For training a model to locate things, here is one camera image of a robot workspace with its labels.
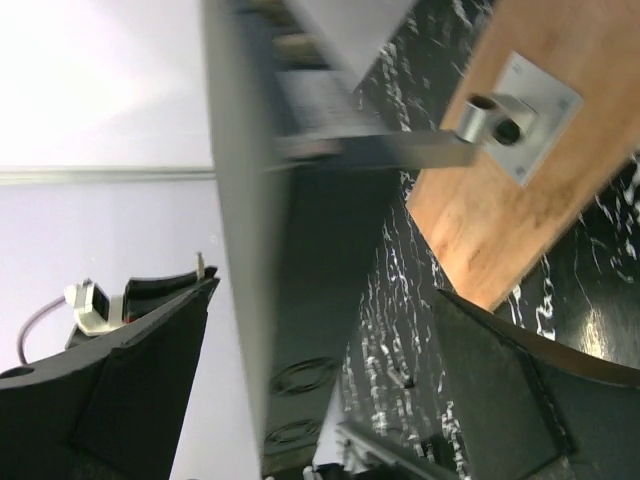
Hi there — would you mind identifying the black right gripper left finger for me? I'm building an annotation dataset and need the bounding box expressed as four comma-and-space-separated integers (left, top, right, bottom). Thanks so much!
1, 278, 219, 479

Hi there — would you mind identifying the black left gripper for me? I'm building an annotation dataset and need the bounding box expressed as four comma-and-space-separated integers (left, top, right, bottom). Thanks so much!
67, 264, 221, 351

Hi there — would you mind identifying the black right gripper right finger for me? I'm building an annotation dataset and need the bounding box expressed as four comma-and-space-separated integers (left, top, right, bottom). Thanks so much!
435, 290, 639, 479

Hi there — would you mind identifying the black marble pattern mat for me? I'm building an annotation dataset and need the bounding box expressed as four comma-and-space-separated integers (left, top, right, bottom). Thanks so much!
342, 1, 639, 479

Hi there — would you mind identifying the brown wooden board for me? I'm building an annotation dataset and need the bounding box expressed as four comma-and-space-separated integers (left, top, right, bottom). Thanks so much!
408, 1, 639, 310

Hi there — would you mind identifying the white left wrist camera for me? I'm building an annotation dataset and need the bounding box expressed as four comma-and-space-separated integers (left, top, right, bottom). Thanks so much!
64, 280, 125, 337

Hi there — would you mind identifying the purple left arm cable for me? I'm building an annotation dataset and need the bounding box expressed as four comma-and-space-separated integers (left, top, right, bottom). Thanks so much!
19, 295, 69, 366

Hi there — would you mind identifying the dark grey network switch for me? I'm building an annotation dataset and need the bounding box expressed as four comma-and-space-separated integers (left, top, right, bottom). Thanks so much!
201, 1, 399, 476

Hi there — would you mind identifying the aluminium support bracket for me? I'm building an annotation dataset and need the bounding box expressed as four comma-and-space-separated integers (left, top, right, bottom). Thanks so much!
276, 53, 584, 186

